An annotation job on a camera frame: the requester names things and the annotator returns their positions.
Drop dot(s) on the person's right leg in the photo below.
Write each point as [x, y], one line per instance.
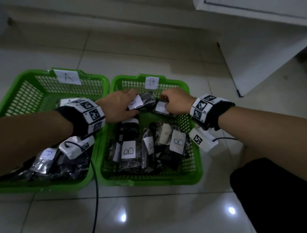
[251, 153]

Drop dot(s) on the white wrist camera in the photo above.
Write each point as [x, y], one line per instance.
[72, 148]
[206, 141]

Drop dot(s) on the black wristband with marker tags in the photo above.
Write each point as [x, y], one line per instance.
[223, 112]
[72, 120]

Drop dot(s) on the person's right hand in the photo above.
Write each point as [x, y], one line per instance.
[180, 100]

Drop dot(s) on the person's right forearm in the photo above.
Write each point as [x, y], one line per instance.
[268, 134]

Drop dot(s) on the person's left hand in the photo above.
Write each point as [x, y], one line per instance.
[115, 108]

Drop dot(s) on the person's left forearm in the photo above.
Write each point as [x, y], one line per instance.
[31, 139]

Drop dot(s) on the green plastic basket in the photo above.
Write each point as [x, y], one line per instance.
[48, 188]
[144, 182]

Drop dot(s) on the white desk cabinet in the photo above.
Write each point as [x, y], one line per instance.
[263, 60]

